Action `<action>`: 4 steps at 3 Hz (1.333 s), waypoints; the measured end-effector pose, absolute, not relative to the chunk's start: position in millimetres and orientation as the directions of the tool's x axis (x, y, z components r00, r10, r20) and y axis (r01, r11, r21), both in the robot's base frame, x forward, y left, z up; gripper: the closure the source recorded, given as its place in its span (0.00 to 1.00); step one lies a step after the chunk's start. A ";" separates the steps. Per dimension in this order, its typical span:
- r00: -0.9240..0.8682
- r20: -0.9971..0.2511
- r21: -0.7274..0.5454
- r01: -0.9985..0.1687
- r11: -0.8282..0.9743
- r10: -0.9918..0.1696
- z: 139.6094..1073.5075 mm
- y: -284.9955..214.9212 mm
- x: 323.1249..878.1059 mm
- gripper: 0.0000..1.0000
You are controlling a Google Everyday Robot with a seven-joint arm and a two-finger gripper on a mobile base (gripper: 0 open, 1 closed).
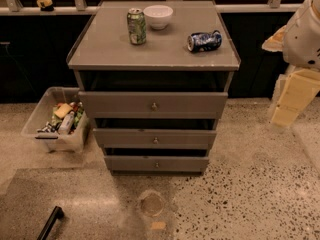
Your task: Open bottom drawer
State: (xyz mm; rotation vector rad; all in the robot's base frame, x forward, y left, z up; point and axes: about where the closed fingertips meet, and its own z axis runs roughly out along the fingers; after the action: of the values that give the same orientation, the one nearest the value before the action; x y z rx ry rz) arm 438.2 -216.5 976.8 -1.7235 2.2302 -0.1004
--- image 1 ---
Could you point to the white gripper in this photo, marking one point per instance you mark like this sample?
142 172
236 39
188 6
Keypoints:
302 37

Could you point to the grey bottom drawer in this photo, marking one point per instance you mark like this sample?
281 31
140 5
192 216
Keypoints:
156 163

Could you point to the grey drawer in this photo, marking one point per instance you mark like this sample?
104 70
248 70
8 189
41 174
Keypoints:
154 105
156 163
154 138

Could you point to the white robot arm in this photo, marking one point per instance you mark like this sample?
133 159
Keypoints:
299 42

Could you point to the grey drawer cabinet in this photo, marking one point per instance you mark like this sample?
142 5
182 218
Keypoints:
104 60

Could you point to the grey top drawer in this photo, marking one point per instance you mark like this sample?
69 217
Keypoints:
154 105

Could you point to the grey middle drawer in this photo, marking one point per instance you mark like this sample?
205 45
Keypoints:
154 138

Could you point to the blue crushed soda can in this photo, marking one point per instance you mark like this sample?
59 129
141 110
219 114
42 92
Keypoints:
204 41

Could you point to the white bowl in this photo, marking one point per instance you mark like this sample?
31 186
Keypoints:
158 16

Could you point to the green soda can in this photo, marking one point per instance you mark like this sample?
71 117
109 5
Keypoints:
136 25

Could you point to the yellow sponge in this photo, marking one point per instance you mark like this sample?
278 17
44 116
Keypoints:
63 110

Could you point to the white plastic bottle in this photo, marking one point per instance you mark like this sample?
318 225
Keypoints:
66 124

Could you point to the clear plastic bin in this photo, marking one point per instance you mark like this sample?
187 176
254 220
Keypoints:
42 126

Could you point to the metal railing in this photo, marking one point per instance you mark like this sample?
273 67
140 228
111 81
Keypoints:
50 9

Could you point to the yellow black object on rail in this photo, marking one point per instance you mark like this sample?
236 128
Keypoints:
45 5

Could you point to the black bar handle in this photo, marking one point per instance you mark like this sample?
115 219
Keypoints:
56 214

